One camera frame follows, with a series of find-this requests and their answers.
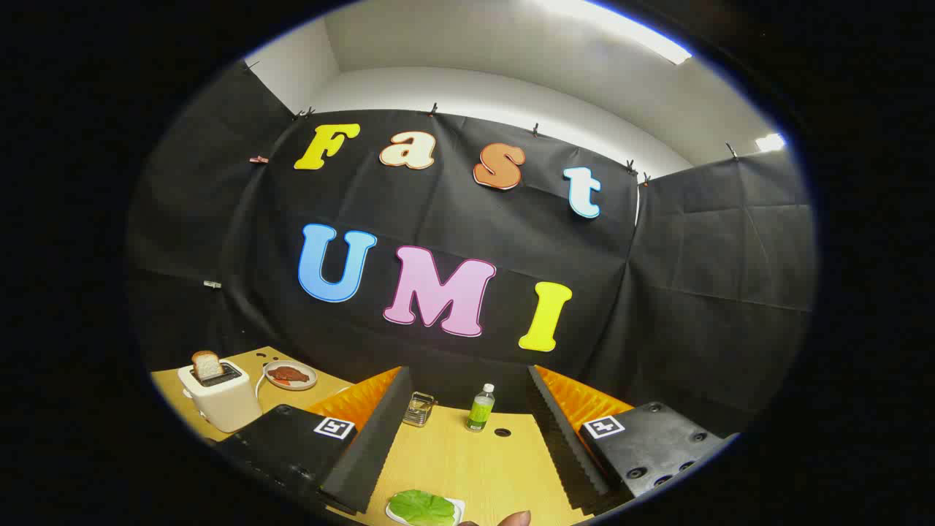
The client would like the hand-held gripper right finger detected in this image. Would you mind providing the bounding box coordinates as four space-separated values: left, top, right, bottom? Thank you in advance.
527 364 739 512

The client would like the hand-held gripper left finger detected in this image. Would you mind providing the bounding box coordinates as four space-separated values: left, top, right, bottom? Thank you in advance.
215 365 413 516

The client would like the green lettuce leaf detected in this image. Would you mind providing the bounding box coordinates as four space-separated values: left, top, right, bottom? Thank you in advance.
388 489 457 526

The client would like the toasted bread slice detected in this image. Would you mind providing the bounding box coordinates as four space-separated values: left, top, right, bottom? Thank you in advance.
191 351 225 382

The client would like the small round white plate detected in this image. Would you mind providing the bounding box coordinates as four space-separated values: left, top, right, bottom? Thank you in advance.
263 360 318 392

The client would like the green drink bottle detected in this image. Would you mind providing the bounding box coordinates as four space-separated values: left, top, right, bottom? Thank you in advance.
466 384 496 432

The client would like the white rounded square plate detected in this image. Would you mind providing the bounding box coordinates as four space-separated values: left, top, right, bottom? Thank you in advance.
385 497 466 526

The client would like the white toaster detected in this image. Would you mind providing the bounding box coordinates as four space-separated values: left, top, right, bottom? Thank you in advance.
178 358 264 433

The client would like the black backdrop cloth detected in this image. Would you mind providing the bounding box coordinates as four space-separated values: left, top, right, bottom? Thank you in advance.
124 62 817 439

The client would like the metal wire basket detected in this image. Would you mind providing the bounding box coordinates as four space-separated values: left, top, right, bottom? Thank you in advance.
402 392 437 427

